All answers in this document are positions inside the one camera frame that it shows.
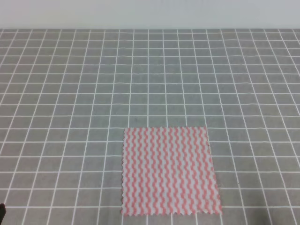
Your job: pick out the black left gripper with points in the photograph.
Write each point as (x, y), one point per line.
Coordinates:
(2, 211)

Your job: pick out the pink white wavy striped towel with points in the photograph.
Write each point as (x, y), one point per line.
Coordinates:
(168, 170)

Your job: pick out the grey grid tablecloth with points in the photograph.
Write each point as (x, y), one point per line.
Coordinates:
(66, 97)

